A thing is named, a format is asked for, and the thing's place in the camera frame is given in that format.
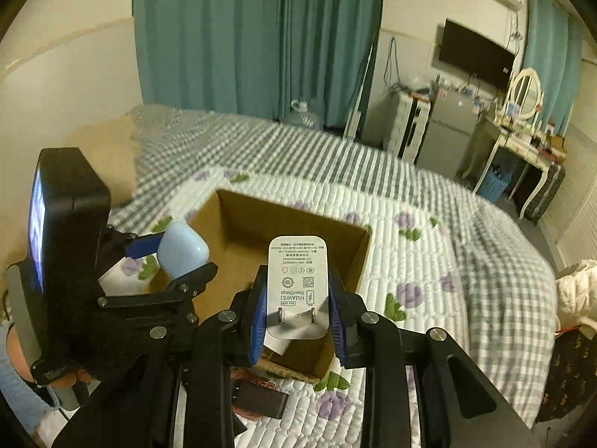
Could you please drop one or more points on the light blue earbuds case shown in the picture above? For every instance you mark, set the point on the light blue earbuds case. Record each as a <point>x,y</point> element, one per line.
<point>184,249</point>

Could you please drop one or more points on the white paper slip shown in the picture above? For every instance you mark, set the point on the white paper slip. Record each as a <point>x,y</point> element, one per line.
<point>276,345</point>

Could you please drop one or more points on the small black rectangular device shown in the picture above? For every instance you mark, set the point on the small black rectangular device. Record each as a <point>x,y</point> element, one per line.
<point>261,399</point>

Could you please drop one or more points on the white drawer cabinet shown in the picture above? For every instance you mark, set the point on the white drawer cabinet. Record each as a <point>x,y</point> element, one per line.
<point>406,123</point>

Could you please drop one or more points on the oval white vanity mirror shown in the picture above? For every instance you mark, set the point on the oval white vanity mirror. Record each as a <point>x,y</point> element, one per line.
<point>526,93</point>

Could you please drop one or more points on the brown cardboard sheet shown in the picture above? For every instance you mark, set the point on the brown cardboard sheet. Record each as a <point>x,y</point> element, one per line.
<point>109,158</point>

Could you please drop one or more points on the narrow teal curtain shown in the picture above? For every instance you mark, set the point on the narrow teal curtain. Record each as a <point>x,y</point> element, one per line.
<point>552,56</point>

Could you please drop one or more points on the black wall television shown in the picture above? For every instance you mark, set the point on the black wall television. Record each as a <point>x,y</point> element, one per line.
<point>475,53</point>

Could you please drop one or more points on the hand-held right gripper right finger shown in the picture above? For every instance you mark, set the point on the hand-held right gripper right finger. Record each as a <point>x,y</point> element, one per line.
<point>336,324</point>

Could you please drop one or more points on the cream padded jacket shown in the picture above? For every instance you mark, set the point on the cream padded jacket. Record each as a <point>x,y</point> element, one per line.
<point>577,289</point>

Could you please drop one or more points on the wide teal curtain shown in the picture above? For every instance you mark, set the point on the wide teal curtain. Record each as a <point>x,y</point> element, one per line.
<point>252,37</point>

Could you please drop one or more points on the person's left forearm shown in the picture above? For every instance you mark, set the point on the person's left forearm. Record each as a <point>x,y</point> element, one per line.
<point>23,392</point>

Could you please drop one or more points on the white dressing table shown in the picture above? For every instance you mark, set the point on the white dressing table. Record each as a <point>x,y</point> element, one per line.
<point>513,149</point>

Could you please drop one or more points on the dark patterned bag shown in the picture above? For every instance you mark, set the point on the dark patterned bag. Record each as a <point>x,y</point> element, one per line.
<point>571,373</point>

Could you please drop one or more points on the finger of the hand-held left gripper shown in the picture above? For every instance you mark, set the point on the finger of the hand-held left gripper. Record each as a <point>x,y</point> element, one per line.
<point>142,246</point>
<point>172,289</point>

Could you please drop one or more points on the white charger plug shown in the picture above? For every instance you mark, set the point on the white charger plug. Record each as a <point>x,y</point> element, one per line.
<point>296,284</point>

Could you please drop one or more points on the grey mini fridge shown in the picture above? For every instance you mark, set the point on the grey mini fridge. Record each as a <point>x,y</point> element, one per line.
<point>445,126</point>

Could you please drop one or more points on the clear water jug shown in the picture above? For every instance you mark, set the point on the clear water jug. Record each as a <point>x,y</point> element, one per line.
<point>301,114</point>

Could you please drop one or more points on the dark suitcase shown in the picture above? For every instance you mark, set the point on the dark suitcase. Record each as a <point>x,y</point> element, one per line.
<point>546,191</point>

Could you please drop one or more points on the blue storage basket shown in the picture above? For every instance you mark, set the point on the blue storage basket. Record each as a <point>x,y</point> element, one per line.
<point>493,182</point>

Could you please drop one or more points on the floral checked bed quilt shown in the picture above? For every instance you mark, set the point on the floral checked bed quilt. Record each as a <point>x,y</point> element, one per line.
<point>419,224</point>

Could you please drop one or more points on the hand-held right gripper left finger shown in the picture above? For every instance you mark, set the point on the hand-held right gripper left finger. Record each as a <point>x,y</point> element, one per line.
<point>258,324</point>

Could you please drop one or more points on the brown cardboard box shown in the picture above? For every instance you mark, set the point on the brown cardboard box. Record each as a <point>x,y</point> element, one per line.
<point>261,228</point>

